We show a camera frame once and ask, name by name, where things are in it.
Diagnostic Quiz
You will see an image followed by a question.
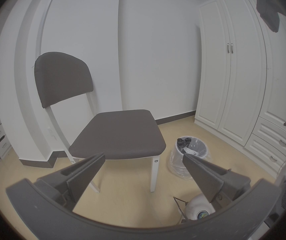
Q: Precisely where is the black plastic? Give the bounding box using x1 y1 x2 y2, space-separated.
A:
177 138 192 155

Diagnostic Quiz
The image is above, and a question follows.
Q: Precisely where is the white wardrobe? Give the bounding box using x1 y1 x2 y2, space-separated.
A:
194 0 286 182

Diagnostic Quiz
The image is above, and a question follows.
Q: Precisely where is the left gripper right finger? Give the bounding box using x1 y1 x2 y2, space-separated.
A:
182 153 252 205

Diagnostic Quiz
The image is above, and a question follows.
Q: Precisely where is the black cable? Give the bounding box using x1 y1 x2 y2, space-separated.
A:
173 196 190 221

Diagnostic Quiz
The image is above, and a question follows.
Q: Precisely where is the clear plastic bag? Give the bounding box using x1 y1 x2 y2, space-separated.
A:
168 136 209 182

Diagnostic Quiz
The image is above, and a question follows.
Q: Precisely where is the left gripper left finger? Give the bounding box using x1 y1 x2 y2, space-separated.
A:
33 153 106 212

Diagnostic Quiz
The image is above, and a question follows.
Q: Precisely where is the grey and white chair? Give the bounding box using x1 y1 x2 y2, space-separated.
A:
34 51 167 193

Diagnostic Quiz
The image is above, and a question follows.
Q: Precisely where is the white trash bin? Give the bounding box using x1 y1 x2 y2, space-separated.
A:
168 136 209 182

